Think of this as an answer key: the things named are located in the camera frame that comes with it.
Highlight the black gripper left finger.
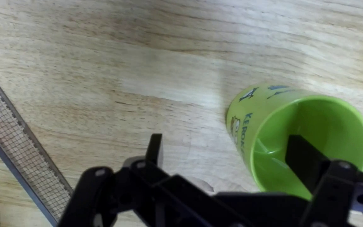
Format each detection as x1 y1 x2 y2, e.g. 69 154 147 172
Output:
57 132 250 227

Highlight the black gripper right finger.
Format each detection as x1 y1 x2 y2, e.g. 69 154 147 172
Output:
284 134 363 227

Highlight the green printed mug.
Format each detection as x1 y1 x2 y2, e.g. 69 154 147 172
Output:
225 85 363 202

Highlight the long metal ruler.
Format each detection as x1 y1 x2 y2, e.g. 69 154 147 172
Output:
0 58 75 226

